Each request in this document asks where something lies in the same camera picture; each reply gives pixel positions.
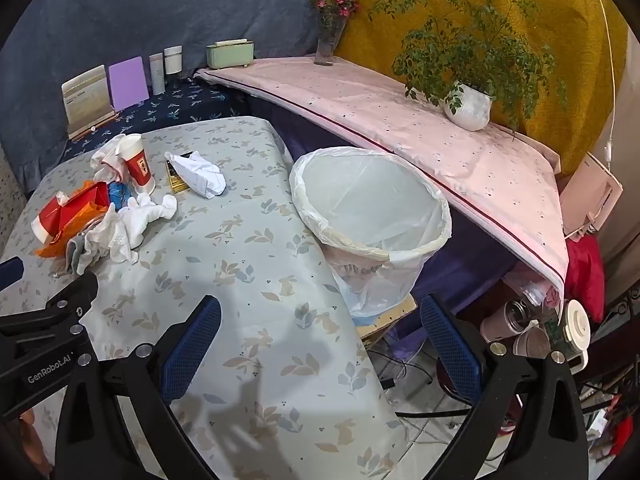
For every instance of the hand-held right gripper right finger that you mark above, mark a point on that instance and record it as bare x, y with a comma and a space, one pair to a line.
450, 350

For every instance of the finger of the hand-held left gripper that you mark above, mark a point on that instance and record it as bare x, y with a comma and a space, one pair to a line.
10, 271
60, 295

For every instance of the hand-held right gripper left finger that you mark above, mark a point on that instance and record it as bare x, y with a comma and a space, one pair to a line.
192, 345

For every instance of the red and white carton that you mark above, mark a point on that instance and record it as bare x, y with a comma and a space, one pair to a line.
65, 210

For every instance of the red paper cup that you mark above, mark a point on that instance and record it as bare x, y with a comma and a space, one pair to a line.
137, 165

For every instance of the white paper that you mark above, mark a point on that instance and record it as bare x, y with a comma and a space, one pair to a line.
200, 175

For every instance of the trash can with white liner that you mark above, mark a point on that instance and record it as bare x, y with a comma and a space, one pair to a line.
370, 195

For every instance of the person's left hand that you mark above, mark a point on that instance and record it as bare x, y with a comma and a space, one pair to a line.
30, 440

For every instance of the grey cloth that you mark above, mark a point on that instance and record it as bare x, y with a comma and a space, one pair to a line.
75, 255

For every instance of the orange plastic wrapper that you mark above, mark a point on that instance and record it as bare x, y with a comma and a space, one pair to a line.
52, 249

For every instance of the pink thermos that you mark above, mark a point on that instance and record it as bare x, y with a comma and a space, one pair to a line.
505, 322

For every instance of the wooden board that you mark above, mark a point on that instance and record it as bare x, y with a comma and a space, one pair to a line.
385, 322

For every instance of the purple cloth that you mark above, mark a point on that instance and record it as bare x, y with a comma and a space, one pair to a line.
470, 260

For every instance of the floral rabbit print tablecloth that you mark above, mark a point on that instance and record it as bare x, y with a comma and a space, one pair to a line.
250, 270

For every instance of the blue plastic wrapper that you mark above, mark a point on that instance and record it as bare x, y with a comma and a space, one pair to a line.
117, 195

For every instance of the white lidded jar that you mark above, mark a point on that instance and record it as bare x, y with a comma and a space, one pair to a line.
577, 325

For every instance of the crumpled white tissue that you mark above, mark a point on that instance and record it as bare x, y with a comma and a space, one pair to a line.
107, 152

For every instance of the red cloth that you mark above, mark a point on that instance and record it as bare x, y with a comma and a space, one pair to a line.
585, 275

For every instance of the gold and black box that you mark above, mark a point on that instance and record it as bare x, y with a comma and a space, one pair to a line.
176, 184

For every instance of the wooden book stand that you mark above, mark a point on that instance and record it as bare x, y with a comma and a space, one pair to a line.
95, 125

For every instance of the navy leaf print cloth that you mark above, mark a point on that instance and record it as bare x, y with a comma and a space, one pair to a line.
175, 105

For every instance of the white cosmetic tube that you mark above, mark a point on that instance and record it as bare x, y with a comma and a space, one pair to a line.
157, 74

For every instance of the green plant in white pot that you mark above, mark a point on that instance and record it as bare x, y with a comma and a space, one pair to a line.
470, 107

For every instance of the pink cloth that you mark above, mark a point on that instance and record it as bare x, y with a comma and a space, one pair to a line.
380, 115

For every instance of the white bottle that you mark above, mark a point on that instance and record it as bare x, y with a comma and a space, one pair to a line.
173, 61

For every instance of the pale green box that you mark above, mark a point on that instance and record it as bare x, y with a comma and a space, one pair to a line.
230, 55

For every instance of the blue-grey blanket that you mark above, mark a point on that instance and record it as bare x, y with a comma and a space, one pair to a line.
150, 5

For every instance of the glass vase with pink flowers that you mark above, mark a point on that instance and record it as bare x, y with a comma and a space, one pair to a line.
327, 45

